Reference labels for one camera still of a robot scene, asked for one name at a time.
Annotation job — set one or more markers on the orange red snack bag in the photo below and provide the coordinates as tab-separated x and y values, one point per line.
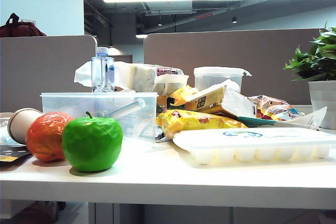
275	108

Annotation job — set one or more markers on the dark bag under table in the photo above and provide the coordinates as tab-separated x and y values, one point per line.
39	211

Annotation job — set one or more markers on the green toy apple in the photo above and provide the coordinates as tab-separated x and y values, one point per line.
92	142

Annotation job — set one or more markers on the yellow tissue pack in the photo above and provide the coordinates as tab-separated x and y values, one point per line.
225	100

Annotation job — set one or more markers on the small yellow snack bag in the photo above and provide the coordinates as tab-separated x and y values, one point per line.
181	94

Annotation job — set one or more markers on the white plastic bag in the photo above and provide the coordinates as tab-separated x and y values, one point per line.
82	73

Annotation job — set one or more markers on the clear water bottle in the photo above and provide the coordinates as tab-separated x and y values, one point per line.
102	69

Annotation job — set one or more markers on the clear wrapped cutlery pack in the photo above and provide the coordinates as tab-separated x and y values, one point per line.
5	134

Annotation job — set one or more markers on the white crumpled paper bag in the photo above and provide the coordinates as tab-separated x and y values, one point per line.
170	83

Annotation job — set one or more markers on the teal flat item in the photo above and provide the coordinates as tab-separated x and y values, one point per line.
257	121

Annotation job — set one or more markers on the round clear lidded container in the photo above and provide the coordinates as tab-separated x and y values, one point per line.
218	78

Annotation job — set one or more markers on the white plant pot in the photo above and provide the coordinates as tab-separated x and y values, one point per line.
323	103

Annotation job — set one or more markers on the brown paper cup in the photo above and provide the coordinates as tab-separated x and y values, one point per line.
21	124

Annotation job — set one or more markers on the dark red backpack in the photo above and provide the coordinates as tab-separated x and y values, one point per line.
21	28

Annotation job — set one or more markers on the grey desk partition panel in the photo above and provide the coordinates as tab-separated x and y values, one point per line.
262	56
44	72

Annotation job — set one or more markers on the black printed packet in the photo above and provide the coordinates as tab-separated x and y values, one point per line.
10	153

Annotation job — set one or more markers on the transparent plastic storage box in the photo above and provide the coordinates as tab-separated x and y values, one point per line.
141	124

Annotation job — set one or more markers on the yellow noodle bag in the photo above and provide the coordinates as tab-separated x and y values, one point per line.
199	121

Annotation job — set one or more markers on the red-orange toy tomato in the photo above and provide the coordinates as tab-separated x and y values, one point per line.
43	137

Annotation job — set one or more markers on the beige pulp food tray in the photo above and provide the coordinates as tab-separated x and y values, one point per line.
6	115

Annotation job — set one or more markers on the white paper sheet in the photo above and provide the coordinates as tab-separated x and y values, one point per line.
309	120

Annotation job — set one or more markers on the white ice cube tray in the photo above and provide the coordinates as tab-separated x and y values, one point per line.
252	142

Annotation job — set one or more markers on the white yellow plastic package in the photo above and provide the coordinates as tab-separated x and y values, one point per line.
136	75

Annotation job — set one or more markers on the green leafy plant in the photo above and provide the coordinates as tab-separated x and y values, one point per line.
317	56

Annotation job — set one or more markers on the silver foil packet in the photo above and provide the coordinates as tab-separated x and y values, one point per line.
162	133

